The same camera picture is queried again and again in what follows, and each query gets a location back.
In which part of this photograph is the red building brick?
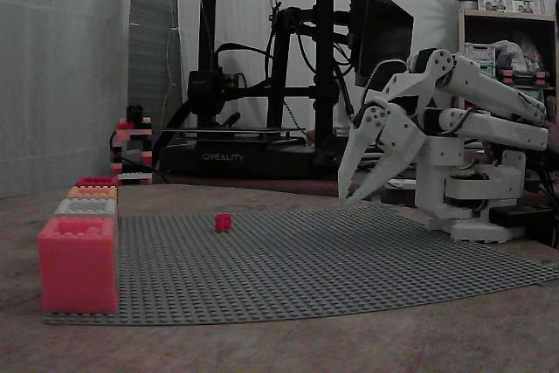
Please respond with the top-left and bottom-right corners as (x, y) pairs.
(74, 175), (120, 189)

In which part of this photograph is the brick tower with black parts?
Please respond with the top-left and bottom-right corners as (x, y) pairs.
(111, 115), (154, 186)

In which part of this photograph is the large pink building brick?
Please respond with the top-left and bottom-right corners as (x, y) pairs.
(38, 217), (119, 315)

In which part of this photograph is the wooden shelf unit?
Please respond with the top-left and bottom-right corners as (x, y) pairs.
(457, 9), (559, 112)

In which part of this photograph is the small white photo frame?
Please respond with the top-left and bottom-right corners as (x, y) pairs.
(476, 0), (541, 15)

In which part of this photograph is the white sheer curtain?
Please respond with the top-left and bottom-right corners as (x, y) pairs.
(0, 0), (135, 199)

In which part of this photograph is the orange building brick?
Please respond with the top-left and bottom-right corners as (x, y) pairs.
(66, 186), (119, 200)

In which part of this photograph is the black computer monitor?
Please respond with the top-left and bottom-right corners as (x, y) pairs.
(352, 0), (415, 91)

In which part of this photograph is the black Creality 3D printer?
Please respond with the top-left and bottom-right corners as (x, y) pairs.
(156, 0), (350, 180)

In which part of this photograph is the grey curtain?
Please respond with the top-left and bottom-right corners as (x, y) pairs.
(128, 0), (184, 129)

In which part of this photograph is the grey building brick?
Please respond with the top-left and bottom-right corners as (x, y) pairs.
(54, 197), (119, 221)

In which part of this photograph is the grey studded baseplate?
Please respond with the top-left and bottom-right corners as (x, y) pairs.
(43, 204), (559, 326)

